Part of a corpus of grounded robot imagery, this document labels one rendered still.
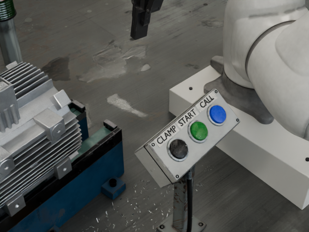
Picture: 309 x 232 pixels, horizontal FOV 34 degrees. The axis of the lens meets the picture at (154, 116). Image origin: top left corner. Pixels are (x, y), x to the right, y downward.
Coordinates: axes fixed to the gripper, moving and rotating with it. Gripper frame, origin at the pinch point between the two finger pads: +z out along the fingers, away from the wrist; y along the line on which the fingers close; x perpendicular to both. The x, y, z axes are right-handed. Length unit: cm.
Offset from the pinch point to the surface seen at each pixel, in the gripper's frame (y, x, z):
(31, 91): -7.4, 27.1, -0.1
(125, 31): 33, -24, 31
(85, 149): -9.1, 17.7, 17.7
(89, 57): 28.8, -8.2, 31.9
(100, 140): -8.7, 14.1, 17.5
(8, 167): -16.0, 35.5, 4.2
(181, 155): -30.0, 14.9, 0.3
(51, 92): -7.5, 23.5, 1.6
